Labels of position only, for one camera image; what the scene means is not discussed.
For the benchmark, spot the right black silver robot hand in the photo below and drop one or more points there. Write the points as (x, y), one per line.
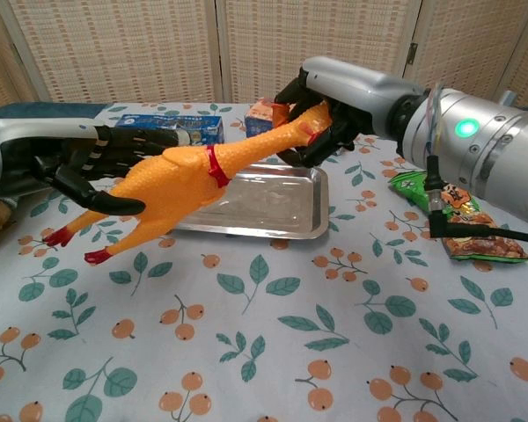
(361, 92)

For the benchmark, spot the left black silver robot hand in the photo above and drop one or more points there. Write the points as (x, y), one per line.
(35, 149)

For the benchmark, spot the yellow rubber chicken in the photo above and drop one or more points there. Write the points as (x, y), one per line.
(176, 180)

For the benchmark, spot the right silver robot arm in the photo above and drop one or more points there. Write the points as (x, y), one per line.
(501, 149)

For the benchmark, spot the silver metal tray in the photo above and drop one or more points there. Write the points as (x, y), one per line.
(268, 198)

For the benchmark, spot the orange cracker box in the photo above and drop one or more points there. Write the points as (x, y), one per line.
(257, 123)

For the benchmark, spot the blue cookie box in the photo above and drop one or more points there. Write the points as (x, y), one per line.
(158, 120)

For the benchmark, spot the woven folding screen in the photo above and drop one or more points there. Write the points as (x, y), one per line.
(127, 48)

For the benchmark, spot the green snack bag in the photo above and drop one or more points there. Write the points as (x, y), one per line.
(479, 248)

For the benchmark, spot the floral tablecloth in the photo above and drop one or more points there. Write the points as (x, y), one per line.
(264, 329)

